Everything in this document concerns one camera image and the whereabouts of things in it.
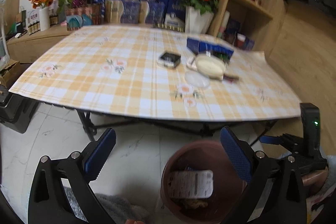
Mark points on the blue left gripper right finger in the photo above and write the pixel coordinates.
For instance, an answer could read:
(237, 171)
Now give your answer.
(234, 149)

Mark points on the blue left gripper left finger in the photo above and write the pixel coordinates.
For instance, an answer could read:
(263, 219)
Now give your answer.
(96, 153)

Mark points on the white paper wrapper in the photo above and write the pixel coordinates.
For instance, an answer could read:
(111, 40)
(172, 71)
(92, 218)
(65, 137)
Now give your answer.
(191, 184)

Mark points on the clear round plastic lid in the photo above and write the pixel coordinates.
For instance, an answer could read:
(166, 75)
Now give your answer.
(197, 80)

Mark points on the long blue coffee box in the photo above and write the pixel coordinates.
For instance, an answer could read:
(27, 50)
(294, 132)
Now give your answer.
(198, 46)

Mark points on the black cigarette pack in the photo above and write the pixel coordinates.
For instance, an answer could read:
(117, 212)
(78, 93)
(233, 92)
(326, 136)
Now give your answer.
(169, 60)

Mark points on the brown paper bag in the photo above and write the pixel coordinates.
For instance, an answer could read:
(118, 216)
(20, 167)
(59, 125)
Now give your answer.
(195, 203)

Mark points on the green gold carton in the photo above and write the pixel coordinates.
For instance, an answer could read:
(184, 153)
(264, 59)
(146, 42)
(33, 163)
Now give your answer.
(224, 57)

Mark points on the brown round trash bin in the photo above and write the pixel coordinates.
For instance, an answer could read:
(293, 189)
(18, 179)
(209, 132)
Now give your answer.
(204, 155)

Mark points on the person's right hand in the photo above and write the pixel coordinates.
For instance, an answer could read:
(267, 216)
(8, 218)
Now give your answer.
(316, 178)

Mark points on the person's left hand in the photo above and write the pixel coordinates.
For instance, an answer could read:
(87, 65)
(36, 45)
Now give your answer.
(131, 221)

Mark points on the yellow plaid tablecloth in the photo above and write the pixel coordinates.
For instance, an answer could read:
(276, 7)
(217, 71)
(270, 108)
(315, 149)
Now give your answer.
(114, 70)

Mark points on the red paper cup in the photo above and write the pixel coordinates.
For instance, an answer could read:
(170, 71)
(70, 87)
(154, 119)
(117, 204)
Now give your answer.
(240, 41)

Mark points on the low wooden cabinet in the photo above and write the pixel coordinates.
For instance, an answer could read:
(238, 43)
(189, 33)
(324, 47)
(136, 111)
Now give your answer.
(28, 48)

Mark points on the green leaf tray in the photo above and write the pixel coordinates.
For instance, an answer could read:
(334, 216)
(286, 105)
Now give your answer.
(169, 28)

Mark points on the stacked pastel cups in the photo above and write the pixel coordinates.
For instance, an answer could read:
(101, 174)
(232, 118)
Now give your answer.
(223, 25)

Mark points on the striped pink basket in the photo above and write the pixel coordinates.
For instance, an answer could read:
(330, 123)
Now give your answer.
(89, 15)

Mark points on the gold blue gift box left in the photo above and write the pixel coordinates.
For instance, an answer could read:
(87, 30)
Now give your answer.
(122, 11)

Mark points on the gold blue gift box right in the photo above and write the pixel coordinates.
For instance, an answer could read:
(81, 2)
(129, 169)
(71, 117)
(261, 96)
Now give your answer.
(151, 12)

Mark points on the blue white box behind pot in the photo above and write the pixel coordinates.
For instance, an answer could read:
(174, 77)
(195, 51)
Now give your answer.
(175, 14)

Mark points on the orange flowers white vase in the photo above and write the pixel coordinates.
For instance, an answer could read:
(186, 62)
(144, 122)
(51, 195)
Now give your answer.
(43, 9)

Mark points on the black folding table frame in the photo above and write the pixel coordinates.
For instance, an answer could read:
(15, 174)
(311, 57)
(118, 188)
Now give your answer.
(93, 121)

